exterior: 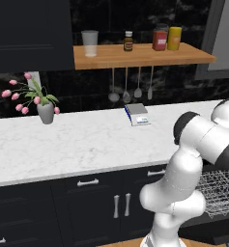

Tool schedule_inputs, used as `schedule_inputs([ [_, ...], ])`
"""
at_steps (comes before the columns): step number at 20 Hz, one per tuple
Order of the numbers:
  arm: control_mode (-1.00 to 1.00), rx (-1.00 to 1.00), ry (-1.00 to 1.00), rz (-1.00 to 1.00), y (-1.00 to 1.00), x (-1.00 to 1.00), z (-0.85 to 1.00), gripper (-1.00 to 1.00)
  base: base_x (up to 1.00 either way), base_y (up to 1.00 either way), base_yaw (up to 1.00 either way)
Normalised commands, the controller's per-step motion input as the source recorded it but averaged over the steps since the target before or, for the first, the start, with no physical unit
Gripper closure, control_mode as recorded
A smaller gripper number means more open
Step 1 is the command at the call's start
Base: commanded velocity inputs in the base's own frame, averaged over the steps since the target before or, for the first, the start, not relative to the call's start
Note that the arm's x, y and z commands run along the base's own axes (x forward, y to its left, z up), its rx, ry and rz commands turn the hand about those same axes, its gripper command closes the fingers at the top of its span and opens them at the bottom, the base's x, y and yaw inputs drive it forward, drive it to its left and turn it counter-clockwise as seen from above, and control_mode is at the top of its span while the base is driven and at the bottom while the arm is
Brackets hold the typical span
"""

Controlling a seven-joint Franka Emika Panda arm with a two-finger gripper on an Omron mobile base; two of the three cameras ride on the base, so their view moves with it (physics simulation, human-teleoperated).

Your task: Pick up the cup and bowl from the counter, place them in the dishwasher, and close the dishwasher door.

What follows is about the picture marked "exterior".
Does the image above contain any grey kitchen scale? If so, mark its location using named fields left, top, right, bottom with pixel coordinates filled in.
left=124, top=102, right=152, bottom=127

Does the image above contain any hanging metal spoon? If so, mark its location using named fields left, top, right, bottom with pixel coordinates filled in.
left=122, top=67, right=132, bottom=104

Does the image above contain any hanging metal ladle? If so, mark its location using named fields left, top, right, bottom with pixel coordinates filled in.
left=107, top=67, right=121, bottom=103

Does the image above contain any yellow jar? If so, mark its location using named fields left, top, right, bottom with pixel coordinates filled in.
left=166, top=26, right=184, bottom=51

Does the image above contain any hanging narrow metal spatula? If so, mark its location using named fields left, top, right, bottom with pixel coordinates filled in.
left=147, top=66, right=155, bottom=101

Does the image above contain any dark dishwasher door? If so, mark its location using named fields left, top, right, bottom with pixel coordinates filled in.
left=178, top=211, right=229, bottom=246

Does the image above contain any wooden wall shelf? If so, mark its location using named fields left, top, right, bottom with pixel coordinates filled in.
left=72, top=41, right=217, bottom=71

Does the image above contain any dark upper cupboard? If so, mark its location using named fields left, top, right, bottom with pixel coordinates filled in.
left=0, top=0, right=75, bottom=73

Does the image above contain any dark cupboard door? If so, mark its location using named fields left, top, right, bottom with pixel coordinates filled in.
left=65, top=188, right=123, bottom=247
left=120, top=182, right=159, bottom=241

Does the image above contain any grey window frame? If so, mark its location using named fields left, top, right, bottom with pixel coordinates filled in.
left=194, top=0, right=229, bottom=82

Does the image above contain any white wall outlet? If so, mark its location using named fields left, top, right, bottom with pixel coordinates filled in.
left=27, top=70, right=42, bottom=92

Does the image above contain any dark drawer front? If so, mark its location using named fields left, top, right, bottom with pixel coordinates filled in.
left=65, top=171, right=116, bottom=195
left=130, top=163, right=169, bottom=186
left=0, top=225, right=64, bottom=247
left=0, top=184, right=62, bottom=231

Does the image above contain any red jar with dark lid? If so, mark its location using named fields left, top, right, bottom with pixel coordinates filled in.
left=152, top=23, right=169, bottom=52

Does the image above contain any clear glass cup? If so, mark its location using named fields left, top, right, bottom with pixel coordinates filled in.
left=80, top=30, right=100, bottom=58

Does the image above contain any wire dishwasher rack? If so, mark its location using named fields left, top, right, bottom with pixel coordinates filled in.
left=196, top=168, right=229, bottom=220

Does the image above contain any silver cupboard door handle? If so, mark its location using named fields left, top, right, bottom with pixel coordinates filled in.
left=124, top=192, right=132, bottom=217
left=113, top=194, right=121, bottom=219

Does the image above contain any grey vase with pink tulips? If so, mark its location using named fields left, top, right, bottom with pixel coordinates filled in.
left=1, top=71, right=62, bottom=125

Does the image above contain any brown bottle with white cap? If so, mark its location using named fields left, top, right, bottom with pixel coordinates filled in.
left=123, top=30, right=134, bottom=52

